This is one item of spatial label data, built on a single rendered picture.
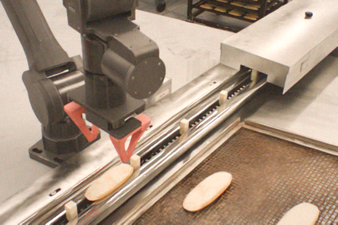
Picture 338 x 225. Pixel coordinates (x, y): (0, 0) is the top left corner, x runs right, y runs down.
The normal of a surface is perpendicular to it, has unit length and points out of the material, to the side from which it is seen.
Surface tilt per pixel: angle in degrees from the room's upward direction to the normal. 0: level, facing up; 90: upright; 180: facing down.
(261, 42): 0
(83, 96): 1
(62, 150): 90
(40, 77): 43
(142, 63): 91
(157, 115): 0
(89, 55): 90
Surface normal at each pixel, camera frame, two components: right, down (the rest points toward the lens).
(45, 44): 0.46, -0.32
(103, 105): 0.05, 0.55
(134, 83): 0.64, 0.45
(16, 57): 0.04, -0.84
